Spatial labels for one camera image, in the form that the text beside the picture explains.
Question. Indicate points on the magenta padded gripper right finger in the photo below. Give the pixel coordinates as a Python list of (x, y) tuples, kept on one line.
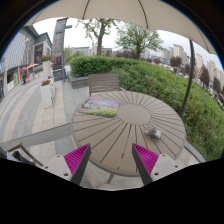
[(152, 166)]

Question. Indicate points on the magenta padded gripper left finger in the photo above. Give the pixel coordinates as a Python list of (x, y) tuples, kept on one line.
[(70, 167)]

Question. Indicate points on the grey computer mouse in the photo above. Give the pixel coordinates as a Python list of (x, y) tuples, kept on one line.
[(153, 133)]

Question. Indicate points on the colourful painted mouse pad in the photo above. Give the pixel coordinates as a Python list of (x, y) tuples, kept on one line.
[(99, 107)]

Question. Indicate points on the round slatted patio table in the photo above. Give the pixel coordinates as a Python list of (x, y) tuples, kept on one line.
[(111, 139)]

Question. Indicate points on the wooden chair at left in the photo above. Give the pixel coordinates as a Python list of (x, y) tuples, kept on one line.
[(18, 153)]

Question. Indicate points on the trimmed green hedge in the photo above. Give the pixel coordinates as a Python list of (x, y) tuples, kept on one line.
[(202, 117)]

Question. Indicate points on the white square planter box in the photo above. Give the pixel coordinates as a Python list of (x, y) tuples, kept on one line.
[(47, 94)]

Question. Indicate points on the brown slatted chair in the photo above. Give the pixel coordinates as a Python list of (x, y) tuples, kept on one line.
[(103, 82)]

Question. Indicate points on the tall grey sign pylon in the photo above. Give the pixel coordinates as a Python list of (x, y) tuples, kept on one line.
[(58, 49)]

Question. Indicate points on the beige patio umbrella canopy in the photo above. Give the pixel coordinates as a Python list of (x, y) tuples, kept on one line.
[(150, 14)]

